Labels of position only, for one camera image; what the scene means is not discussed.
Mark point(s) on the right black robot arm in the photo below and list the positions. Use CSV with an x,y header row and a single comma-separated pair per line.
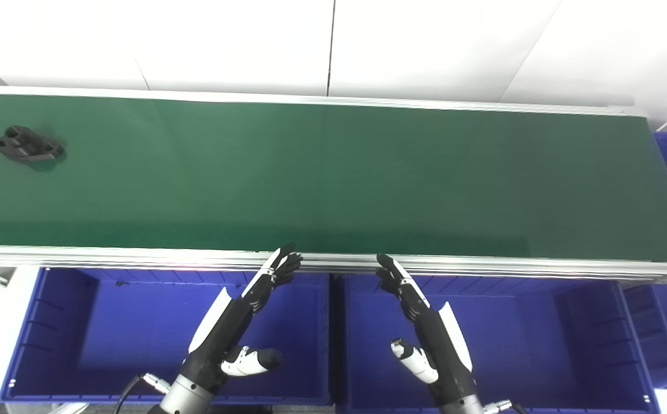
x,y
463,405

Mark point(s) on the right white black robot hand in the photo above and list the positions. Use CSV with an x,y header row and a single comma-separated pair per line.
x,y
440,345

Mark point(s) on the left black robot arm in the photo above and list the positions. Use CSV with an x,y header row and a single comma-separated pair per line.
x,y
187,397

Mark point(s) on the thin aluminium conveyor side rail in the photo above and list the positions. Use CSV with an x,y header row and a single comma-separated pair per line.
x,y
368,102

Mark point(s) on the large blue plastic bin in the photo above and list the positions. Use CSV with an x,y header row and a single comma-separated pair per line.
x,y
529,345
126,333

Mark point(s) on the black flanged machine part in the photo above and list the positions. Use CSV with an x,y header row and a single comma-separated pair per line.
x,y
29,144

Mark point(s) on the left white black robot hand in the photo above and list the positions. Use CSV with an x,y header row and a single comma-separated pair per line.
x,y
224,330

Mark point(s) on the wide aluminium conveyor side rail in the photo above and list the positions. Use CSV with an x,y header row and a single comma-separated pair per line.
x,y
138,256

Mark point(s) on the green conveyor belt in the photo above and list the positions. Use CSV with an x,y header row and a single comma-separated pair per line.
x,y
333,178

